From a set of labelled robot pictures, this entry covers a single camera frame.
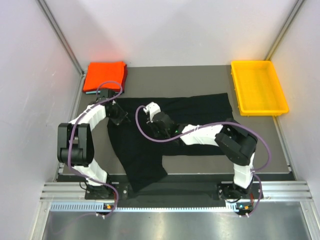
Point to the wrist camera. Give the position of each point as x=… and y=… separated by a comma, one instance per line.
x=106, y=94
x=153, y=108

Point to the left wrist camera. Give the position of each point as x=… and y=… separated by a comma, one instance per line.
x=106, y=94

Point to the yellow plastic tray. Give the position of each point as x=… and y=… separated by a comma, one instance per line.
x=258, y=89

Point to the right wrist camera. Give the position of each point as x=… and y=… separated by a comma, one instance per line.
x=153, y=108

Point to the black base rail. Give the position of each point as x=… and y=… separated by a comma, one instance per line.
x=176, y=194

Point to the left aluminium frame post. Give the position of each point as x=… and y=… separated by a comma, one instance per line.
x=44, y=7

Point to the teal folded t-shirt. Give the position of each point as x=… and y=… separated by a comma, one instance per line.
x=93, y=92

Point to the orange folded t-shirt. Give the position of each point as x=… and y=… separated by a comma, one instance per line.
x=104, y=75

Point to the black t-shirt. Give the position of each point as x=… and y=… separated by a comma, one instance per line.
x=141, y=158

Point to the right aluminium frame post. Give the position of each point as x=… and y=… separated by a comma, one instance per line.
x=298, y=4

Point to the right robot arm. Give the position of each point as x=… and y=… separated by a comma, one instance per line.
x=236, y=143

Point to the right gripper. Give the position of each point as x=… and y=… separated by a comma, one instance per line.
x=152, y=124

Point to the aluminium frame post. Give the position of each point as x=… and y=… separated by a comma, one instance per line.
x=44, y=7
x=298, y=4

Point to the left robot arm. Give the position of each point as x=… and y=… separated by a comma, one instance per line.
x=75, y=145

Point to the red folded t-shirt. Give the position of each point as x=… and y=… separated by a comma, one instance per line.
x=125, y=74

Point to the grey slotted cable duct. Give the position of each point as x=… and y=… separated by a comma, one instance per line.
x=102, y=207

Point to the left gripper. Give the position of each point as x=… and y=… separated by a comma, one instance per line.
x=122, y=115

